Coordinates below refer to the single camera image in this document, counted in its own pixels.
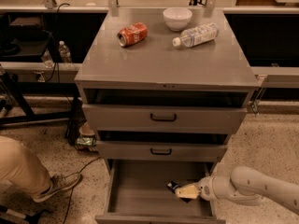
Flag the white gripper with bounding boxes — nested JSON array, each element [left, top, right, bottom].
[[175, 176, 216, 201]]

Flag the dark blueberry rxbar wrapper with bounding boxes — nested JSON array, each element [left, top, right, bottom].
[[167, 181, 191, 203]]

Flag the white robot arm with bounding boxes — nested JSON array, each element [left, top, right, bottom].
[[175, 166, 299, 215]]

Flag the bottom grey open drawer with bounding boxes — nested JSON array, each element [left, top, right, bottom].
[[95, 160, 226, 224]]

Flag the middle grey drawer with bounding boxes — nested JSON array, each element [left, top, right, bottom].
[[96, 141, 227, 162]]

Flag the grey metal drawer cabinet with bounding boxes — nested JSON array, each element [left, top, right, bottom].
[[74, 7, 261, 224]]

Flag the top grey drawer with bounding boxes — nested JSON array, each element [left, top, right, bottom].
[[82, 105, 247, 134]]

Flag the green packet on floor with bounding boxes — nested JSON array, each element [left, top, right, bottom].
[[75, 136, 96, 151]]

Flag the grey sneaker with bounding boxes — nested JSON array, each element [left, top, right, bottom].
[[33, 173, 81, 203]]

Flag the clear plastic water bottle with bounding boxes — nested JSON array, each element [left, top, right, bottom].
[[172, 22, 219, 48]]

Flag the red soda can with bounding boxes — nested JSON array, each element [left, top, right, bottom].
[[117, 22, 148, 47]]

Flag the person's leg beige trousers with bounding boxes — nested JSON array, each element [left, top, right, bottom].
[[0, 136, 51, 195]]

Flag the white ceramic bowl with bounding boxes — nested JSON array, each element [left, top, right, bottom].
[[163, 7, 192, 31]]

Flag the small water bottle on shelf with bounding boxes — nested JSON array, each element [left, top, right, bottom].
[[59, 41, 72, 63]]

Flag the black drawer handle middle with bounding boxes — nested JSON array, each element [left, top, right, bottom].
[[150, 148, 172, 156]]

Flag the black drawer handle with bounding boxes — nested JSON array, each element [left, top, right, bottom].
[[150, 148, 172, 156], [149, 113, 177, 122]]

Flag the black drawer handle top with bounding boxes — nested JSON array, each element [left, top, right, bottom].
[[149, 113, 177, 122]]

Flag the black floor cable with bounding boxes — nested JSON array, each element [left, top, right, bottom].
[[61, 156, 101, 224]]

